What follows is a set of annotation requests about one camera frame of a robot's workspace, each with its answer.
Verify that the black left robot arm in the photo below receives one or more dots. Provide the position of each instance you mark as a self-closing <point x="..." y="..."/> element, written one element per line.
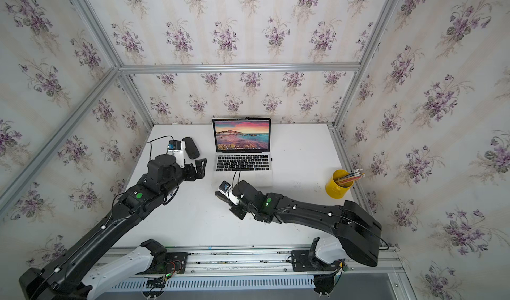
<point x="73" y="275"/>

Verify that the pencils in cup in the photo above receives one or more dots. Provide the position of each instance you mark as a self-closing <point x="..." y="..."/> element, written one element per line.
<point x="352" y="177"/>

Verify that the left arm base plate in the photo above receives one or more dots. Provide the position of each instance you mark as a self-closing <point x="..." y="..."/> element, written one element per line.
<point x="173" y="262"/>

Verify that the aluminium mounting rail frame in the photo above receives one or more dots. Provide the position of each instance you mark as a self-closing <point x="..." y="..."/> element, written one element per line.
<point x="242" y="268"/>

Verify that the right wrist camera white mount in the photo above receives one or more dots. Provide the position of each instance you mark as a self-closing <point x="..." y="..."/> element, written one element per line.
<point x="224" y="193"/>

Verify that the black woven glasses case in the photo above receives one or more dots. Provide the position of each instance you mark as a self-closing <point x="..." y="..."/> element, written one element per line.
<point x="191" y="148"/>

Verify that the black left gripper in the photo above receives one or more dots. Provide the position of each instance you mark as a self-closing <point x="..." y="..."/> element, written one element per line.
<point x="200" y="171"/>

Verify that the silver laptop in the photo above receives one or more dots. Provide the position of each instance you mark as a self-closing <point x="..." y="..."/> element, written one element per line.
<point x="243" y="151"/>

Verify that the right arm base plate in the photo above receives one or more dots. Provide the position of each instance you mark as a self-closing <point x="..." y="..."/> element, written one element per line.
<point x="303" y="261"/>

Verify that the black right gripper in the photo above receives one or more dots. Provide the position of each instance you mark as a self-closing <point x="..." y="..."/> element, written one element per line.
<point x="236" y="212"/>

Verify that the yellow pencil cup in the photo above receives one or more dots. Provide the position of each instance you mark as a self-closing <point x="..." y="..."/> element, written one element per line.
<point x="334" y="190"/>

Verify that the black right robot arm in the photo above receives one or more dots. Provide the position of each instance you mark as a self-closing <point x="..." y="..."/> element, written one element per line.
<point x="354" y="233"/>

